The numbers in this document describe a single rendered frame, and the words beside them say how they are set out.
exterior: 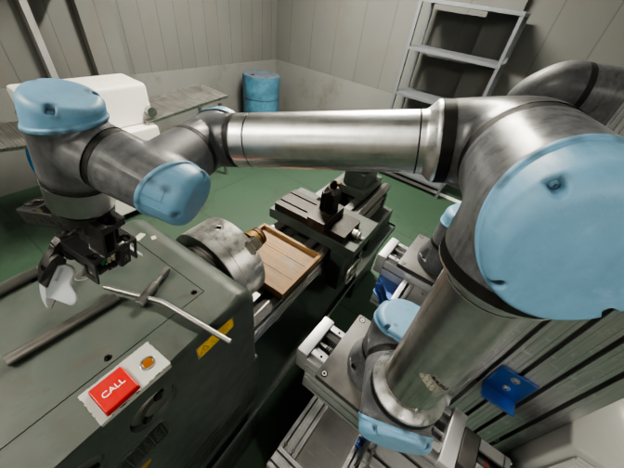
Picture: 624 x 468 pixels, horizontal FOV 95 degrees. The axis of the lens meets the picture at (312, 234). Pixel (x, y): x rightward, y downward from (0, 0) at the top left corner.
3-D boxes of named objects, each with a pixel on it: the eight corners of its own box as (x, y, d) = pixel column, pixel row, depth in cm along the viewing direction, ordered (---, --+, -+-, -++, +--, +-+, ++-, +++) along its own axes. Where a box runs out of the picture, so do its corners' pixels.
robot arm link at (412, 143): (570, 73, 32) (194, 90, 44) (627, 98, 24) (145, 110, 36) (531, 169, 39) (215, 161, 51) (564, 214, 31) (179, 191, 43)
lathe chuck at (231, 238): (250, 318, 104) (244, 256, 84) (191, 277, 116) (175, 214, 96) (266, 302, 110) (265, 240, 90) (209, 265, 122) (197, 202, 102)
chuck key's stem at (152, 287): (164, 270, 75) (136, 305, 66) (162, 265, 73) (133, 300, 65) (172, 272, 75) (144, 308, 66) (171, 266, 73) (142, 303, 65)
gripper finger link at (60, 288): (54, 330, 43) (82, 279, 42) (23, 308, 43) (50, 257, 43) (73, 322, 46) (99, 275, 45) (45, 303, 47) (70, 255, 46)
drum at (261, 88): (261, 122, 494) (261, 67, 439) (285, 132, 472) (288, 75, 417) (237, 129, 458) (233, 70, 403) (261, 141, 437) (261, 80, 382)
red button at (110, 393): (109, 418, 50) (105, 414, 49) (90, 396, 52) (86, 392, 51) (141, 388, 54) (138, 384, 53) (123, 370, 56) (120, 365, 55)
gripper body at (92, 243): (97, 288, 44) (84, 237, 36) (52, 258, 44) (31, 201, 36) (138, 258, 49) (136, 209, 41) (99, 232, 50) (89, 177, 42)
